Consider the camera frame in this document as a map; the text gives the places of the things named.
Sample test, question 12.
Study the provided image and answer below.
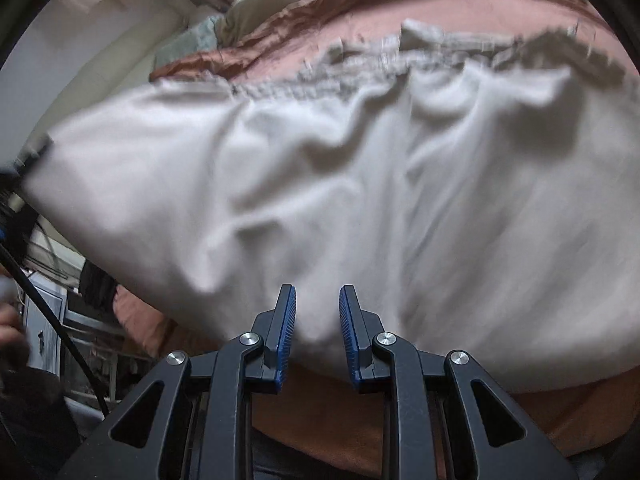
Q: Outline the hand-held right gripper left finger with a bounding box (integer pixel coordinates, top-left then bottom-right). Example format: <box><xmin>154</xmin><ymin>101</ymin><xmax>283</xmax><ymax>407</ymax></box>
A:
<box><xmin>57</xmin><ymin>284</ymin><xmax>298</xmax><ymax>480</ymax></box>

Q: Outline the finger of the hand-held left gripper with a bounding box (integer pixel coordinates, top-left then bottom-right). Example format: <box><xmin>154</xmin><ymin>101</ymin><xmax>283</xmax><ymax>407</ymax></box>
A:
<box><xmin>12</xmin><ymin>141</ymin><xmax>55</xmax><ymax>178</ymax></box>

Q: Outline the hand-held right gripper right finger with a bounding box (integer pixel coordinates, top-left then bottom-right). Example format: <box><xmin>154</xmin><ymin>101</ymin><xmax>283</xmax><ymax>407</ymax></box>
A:
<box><xmin>339</xmin><ymin>284</ymin><xmax>576</xmax><ymax>480</ymax></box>

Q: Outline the large beige jacket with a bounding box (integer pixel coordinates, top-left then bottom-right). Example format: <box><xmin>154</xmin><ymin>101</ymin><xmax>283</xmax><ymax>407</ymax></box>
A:
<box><xmin>22</xmin><ymin>17</ymin><xmax>640</xmax><ymax>393</ymax></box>

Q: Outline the person's left forearm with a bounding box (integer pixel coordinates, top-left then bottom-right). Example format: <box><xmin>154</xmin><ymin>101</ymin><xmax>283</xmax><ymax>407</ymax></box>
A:
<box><xmin>0</xmin><ymin>302</ymin><xmax>31</xmax><ymax>371</ymax></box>

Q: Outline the white cabinet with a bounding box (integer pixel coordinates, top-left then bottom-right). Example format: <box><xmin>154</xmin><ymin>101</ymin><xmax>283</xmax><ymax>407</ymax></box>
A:
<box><xmin>22</xmin><ymin>280</ymin><xmax>68</xmax><ymax>376</ymax></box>

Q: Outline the low storage shelf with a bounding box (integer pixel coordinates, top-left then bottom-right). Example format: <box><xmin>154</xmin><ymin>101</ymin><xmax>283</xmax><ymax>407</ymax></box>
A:
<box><xmin>60</xmin><ymin>300</ymin><xmax>171</xmax><ymax>411</ymax></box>

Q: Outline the person's dark clothing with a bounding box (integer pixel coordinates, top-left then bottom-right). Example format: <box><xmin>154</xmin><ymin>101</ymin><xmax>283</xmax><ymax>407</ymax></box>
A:
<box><xmin>0</xmin><ymin>367</ymin><xmax>83</xmax><ymax>480</ymax></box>

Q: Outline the pale floral pillow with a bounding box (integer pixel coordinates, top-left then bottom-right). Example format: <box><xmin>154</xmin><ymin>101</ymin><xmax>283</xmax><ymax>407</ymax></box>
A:
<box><xmin>155</xmin><ymin>15</ymin><xmax>226</xmax><ymax>68</ymax></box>

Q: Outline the rust and cream satin quilt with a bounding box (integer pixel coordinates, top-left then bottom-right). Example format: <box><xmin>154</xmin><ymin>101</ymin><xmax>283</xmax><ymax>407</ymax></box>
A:
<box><xmin>150</xmin><ymin>0</ymin><xmax>551</xmax><ymax>83</ymax></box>

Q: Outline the pinkish brown bed sheet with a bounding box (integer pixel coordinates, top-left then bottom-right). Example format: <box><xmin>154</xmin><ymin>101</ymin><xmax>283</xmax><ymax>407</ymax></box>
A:
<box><xmin>112</xmin><ymin>0</ymin><xmax>640</xmax><ymax>478</ymax></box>

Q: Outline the black cable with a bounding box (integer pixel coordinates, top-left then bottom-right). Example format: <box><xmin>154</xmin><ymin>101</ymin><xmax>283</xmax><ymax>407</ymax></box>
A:
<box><xmin>0</xmin><ymin>240</ymin><xmax>111</xmax><ymax>416</ymax></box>

